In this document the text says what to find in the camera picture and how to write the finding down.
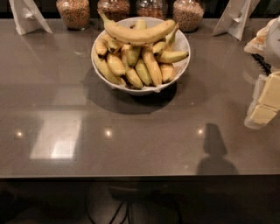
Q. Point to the left outer yellow banana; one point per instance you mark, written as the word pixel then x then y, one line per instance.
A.
pixel 104 69

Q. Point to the white paper stand right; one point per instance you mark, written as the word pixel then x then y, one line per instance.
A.
pixel 235 17

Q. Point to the white paper stand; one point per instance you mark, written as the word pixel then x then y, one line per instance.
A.
pixel 28 17
pixel 235 17

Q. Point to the upper right greenish banana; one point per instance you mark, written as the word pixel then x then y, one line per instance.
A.
pixel 165 44

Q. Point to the black rubber mat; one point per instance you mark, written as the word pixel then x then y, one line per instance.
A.
pixel 264 67

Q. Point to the long centre yellow banana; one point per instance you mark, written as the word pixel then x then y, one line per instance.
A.
pixel 152 65

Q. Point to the small upper left banana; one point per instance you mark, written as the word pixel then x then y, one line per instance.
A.
pixel 101 47

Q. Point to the lower centre yellow banana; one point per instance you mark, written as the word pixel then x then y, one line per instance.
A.
pixel 130 72

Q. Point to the glass jar of grains left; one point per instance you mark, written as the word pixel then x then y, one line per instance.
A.
pixel 74 13

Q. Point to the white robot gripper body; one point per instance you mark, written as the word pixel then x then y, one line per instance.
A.
pixel 274 46

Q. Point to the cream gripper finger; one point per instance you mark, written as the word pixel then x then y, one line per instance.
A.
pixel 267 91
pixel 259 116

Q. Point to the large top yellow banana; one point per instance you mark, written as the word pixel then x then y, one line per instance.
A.
pixel 136 37

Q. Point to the short lower right banana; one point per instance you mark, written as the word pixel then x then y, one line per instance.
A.
pixel 168 72

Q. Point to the short yellow banana left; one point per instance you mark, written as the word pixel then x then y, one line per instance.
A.
pixel 115 64

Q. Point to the glass jar of grains right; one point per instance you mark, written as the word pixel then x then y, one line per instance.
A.
pixel 189 14

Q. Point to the greenish lower centre banana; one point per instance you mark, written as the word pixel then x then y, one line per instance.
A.
pixel 143 72

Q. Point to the white paper stand left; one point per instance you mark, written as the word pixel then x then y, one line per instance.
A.
pixel 28 17

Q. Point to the greenish banana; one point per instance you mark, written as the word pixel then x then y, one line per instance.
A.
pixel 143 72
pixel 165 44
pixel 133 53

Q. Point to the right curved yellow banana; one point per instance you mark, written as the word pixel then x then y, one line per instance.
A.
pixel 170 57

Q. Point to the glass jar of grains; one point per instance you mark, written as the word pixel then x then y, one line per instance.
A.
pixel 74 13
pixel 189 14

